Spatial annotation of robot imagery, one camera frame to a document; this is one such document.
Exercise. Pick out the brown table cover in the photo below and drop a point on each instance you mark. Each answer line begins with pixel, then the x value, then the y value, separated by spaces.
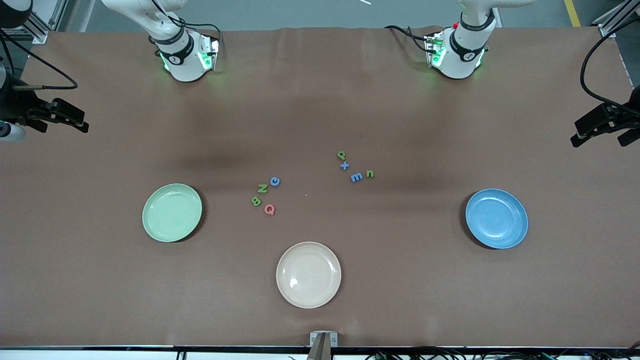
pixel 320 100

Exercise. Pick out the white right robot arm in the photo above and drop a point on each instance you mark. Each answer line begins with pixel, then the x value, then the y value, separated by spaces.
pixel 187 62

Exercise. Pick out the red capital letter Q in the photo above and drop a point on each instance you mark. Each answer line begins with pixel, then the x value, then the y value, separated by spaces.
pixel 265 210

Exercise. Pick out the green capital letter N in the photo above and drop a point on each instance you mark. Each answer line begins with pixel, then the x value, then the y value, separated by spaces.
pixel 262 188

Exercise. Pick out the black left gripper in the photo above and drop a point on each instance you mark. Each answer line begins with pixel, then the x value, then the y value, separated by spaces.
pixel 621 118

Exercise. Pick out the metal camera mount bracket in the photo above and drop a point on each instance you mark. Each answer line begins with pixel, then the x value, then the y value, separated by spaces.
pixel 314 339

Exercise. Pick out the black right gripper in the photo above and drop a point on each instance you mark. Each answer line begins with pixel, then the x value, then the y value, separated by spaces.
pixel 19 106

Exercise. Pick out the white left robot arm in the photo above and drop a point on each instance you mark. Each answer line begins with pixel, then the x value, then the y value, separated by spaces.
pixel 462 55

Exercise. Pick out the blue lowercase letter e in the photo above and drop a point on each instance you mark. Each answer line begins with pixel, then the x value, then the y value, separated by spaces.
pixel 271 181

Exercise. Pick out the light green plate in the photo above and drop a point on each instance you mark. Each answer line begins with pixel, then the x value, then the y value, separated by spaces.
pixel 172 212

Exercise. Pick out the beige plate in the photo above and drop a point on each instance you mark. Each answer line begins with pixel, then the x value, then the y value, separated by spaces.
pixel 308 275

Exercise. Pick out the blue lowercase letter m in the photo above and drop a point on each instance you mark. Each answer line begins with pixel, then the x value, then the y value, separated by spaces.
pixel 356 177

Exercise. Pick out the aluminium frame profile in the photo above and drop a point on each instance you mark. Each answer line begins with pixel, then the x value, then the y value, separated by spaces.
pixel 40 35
pixel 607 27

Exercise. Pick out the green capital letter B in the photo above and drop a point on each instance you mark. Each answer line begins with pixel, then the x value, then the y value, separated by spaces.
pixel 256 201

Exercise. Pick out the blue plate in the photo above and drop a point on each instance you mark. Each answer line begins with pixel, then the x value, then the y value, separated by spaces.
pixel 496 218

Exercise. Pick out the metal base connector plate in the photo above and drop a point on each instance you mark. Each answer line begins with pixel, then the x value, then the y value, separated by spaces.
pixel 431 47
pixel 212 50

